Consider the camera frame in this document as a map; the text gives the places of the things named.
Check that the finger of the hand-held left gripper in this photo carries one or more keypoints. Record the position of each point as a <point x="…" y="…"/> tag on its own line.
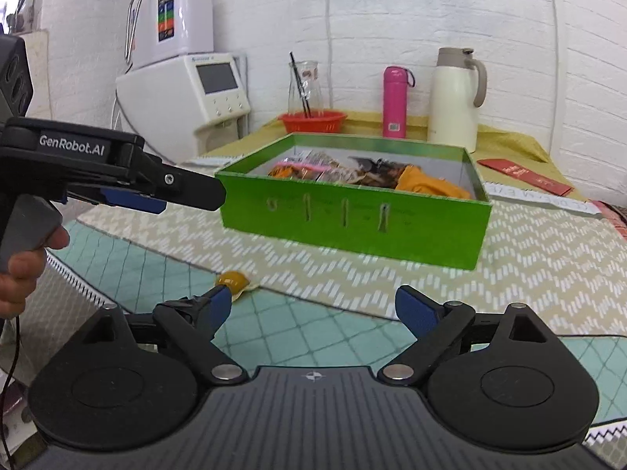
<point x="191" y="188"/>
<point x="132" y="201"/>

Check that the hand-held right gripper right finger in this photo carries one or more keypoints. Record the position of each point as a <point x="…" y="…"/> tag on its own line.
<point x="416" y="308"/>

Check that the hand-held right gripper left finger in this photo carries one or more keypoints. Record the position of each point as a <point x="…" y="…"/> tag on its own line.
<point x="215" y="308"/>

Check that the small yellow candy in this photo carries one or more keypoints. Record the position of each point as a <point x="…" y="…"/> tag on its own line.
<point x="232" y="281"/>

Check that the orange-edged clear snack packet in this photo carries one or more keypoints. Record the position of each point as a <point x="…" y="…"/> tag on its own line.
<point x="281" y="171"/>

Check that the green cardboard box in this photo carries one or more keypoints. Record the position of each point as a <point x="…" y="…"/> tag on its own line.
<point x="352" y="220"/>

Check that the pink-edged clear snack packet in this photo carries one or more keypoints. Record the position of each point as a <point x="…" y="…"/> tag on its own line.
<point x="303" y="165"/>

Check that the orange yellow snack packet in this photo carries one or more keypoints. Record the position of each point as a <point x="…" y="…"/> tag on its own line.
<point x="426" y="183"/>

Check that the dark brown snack packet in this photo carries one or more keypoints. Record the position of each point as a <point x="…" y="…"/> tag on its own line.
<point x="377" y="171"/>

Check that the clear packet of brown snacks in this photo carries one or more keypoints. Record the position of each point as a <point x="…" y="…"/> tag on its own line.
<point x="338" y="174"/>

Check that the person's left hand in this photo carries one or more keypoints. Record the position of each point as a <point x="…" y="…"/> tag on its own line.
<point x="22" y="279"/>

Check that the white appliance with screen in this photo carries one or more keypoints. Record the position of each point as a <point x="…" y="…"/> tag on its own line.
<point x="161" y="103"/>

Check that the patterned quilted blanket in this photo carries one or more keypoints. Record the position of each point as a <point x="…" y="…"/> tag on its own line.
<point x="539" y="254"/>

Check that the red plastic basket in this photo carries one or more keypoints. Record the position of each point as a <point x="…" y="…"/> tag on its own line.
<point x="313" y="122"/>

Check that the black straws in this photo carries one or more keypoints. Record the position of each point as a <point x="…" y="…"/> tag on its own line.
<point x="300" y="83"/>

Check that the glass carafe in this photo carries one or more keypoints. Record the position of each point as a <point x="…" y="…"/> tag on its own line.
<point x="308" y="88"/>

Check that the red envelope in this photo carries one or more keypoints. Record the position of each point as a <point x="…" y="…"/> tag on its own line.
<point x="524" y="176"/>

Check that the cream thermos jug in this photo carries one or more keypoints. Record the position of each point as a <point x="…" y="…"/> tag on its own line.
<point x="453" y="107"/>

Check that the pink thermos bottle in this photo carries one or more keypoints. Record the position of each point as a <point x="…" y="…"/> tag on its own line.
<point x="394" y="103"/>

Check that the white wall water purifier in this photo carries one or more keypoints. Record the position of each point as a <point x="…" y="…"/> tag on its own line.
<point x="171" y="14"/>

